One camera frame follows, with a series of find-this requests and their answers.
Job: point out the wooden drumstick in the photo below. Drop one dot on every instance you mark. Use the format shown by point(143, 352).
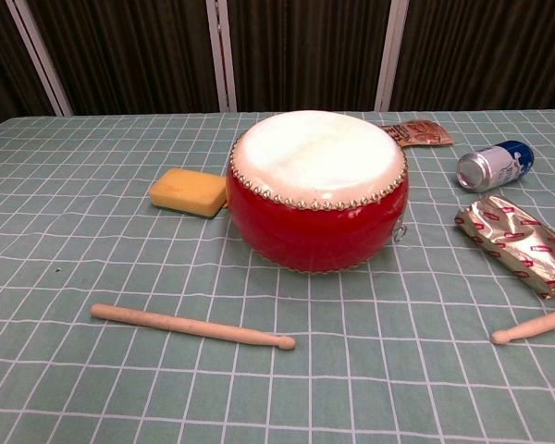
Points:
point(536, 327)
point(189, 326)

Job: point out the red drum with white skin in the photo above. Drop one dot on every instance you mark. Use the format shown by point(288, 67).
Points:
point(314, 222)

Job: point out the yellow sponge block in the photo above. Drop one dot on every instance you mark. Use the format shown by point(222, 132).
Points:
point(187, 189)

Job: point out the brown sauce pouch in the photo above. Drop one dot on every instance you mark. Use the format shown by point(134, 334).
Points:
point(421, 131)

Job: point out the blue and white drink can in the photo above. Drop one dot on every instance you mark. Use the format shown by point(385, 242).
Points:
point(495, 166)

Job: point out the green checked tablecloth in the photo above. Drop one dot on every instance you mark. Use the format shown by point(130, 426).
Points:
point(120, 393)

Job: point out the gold foil wrapped packet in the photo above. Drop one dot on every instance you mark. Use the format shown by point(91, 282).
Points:
point(518, 240)

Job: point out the white partition post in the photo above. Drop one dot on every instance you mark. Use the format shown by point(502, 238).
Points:
point(41, 60)
point(393, 55)
point(222, 55)

